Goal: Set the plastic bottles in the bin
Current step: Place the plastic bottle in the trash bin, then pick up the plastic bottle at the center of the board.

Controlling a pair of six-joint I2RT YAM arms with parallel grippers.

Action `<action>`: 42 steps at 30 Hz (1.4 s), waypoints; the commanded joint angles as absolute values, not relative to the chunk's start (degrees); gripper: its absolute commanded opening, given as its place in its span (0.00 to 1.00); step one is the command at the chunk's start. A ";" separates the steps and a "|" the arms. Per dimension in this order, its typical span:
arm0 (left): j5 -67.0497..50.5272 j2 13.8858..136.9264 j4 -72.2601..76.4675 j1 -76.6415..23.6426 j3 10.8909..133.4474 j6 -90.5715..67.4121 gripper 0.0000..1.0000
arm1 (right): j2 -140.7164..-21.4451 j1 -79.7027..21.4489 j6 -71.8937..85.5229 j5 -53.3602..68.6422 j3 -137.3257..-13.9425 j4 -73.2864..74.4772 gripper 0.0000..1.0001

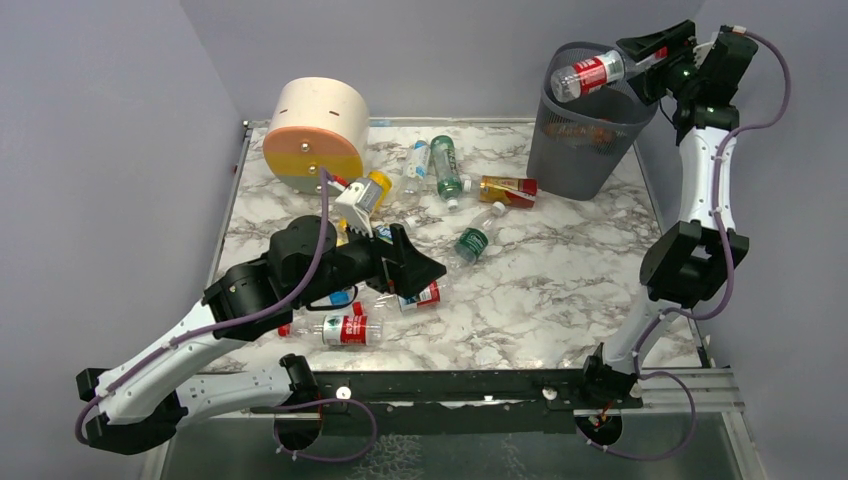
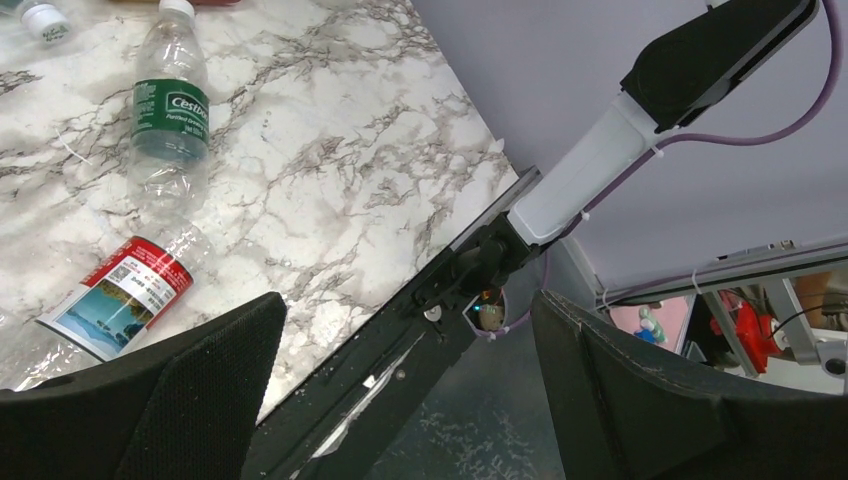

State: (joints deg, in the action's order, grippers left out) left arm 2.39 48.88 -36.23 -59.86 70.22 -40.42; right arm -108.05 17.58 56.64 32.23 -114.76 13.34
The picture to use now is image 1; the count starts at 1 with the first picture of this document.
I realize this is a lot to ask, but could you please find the clear bottle red blue label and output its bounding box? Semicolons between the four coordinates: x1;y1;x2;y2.
370;280;449;315

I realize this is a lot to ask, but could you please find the clear bottle dark green label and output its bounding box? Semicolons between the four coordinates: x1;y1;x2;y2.
451;202;506;268

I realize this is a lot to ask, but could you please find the orange drink bottle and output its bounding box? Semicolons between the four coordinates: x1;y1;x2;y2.
543;123;617;147

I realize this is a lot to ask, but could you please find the clear bottle red label red cap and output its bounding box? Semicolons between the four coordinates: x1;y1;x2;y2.
550;47;668;103

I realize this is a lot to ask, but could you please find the clear bottle red label front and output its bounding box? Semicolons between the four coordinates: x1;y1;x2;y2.
277;314;383;347

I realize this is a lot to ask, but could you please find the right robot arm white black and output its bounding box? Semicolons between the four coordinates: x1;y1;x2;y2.
578;20;758;403

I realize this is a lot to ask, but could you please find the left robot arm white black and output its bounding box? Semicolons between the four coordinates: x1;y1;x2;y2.
74;215;446;455

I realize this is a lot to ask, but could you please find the grey mesh waste bin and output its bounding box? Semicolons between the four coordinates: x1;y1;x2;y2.
526;42;658;201

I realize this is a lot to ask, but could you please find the yellow drink bottle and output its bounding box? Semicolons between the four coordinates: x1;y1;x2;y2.
367;170;393;212

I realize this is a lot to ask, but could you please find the green plastic bottle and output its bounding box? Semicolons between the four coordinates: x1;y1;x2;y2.
430;135;463;209

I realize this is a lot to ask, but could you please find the clear bottle white blue label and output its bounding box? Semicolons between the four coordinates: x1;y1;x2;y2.
397;140;430;201

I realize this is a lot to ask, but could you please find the cream orange round drum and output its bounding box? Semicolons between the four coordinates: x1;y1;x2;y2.
262;77;370;194

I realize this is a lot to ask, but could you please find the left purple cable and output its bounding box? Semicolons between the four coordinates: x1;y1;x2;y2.
74;166;379;465

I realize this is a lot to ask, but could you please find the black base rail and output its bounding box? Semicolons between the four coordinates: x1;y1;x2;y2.
272;369;642;449

